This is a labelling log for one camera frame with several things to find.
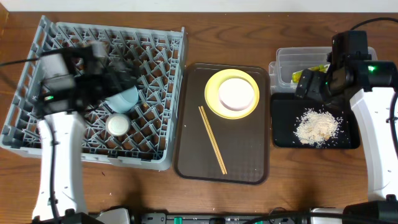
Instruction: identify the black cable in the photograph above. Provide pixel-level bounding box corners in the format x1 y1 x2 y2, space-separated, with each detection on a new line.
349 17 398 150
0 49 63 224

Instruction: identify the right black cable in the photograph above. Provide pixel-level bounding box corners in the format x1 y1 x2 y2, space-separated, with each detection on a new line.
349 17 398 150

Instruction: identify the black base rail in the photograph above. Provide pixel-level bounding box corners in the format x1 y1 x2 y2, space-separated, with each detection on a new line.
60 208 396 224

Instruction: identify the light blue bowl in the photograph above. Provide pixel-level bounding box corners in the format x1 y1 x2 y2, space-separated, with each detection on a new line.
105 86 139 113

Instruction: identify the grey plastic dish rack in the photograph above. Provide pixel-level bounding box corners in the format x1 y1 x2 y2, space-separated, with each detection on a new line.
1 17 187 170

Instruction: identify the left black cable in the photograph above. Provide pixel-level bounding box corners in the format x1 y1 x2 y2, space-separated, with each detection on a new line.
0 49 63 224

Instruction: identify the white paper cup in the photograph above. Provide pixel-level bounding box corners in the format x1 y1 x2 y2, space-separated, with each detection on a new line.
106 113 131 136

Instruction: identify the pink white bowl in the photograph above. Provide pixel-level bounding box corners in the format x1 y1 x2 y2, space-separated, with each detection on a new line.
218 78 254 111

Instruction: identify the green snack wrapper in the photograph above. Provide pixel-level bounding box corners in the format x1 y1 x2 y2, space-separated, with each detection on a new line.
291 64 330 83

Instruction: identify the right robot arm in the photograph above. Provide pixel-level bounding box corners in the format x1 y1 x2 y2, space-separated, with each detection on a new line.
295 30 397 223

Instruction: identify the yellow round plate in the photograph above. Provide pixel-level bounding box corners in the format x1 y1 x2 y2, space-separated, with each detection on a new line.
204 68 260 119

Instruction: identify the rice food waste pile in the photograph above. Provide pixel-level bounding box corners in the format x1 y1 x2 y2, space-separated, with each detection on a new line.
293 108 343 147

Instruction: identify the clear plastic bin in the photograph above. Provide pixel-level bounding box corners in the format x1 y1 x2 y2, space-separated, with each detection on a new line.
268 46 379 95

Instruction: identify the brown serving tray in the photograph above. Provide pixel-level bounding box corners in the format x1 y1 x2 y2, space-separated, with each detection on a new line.
174 63 271 185

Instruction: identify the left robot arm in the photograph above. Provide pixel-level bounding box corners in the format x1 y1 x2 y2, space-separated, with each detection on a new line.
32 47 137 223

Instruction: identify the black plastic tray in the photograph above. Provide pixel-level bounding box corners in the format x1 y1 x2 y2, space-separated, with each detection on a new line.
271 93 361 149

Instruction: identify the wooden chopstick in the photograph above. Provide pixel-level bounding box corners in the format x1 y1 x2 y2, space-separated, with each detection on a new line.
198 106 226 175
200 105 228 175

